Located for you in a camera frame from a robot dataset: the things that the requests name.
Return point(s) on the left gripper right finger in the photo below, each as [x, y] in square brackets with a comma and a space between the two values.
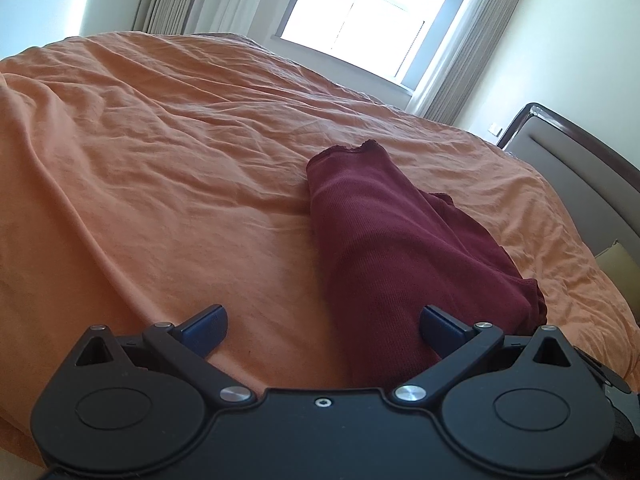
[464, 352]

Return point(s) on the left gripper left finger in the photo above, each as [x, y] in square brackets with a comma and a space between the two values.
[182, 351]

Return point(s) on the maroon long-sleeve shirt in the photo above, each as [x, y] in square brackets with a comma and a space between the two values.
[388, 249]

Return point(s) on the yellow-green pillow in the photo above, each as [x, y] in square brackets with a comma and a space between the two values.
[624, 272]

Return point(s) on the orange duvet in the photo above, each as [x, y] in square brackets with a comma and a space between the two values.
[144, 178]

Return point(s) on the dark wood padded headboard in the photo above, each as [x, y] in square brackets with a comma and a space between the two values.
[598, 187]

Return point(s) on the beige right curtain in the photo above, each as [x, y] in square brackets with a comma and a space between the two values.
[461, 59]

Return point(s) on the white wall socket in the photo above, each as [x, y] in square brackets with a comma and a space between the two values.
[495, 129]

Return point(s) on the window with white frame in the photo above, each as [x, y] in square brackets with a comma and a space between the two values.
[394, 39]

